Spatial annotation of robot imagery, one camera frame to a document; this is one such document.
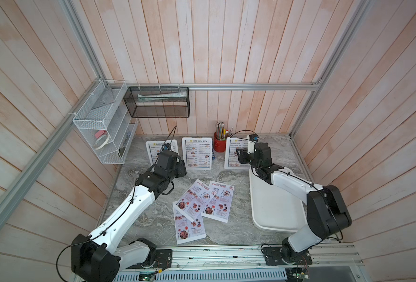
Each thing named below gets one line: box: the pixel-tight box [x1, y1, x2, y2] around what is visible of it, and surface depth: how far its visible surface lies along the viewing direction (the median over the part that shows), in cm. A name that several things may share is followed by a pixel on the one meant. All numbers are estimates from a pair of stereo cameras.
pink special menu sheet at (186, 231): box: [173, 207, 207, 245], surface depth 83 cm
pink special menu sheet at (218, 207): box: [200, 180, 235, 224], surface depth 92 cm
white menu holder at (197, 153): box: [182, 136, 213, 170], surface depth 97 cm
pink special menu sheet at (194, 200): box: [172, 179, 218, 223], surface depth 92 cm
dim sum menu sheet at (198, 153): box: [185, 139, 211, 169], surface depth 97 cm
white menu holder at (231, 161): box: [224, 136, 251, 170], surface depth 100 cm
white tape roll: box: [93, 133, 110, 150], surface depth 81 cm
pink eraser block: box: [95, 129, 107, 139], surface depth 83 cm
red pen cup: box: [213, 121, 234, 153], surface depth 108 cm
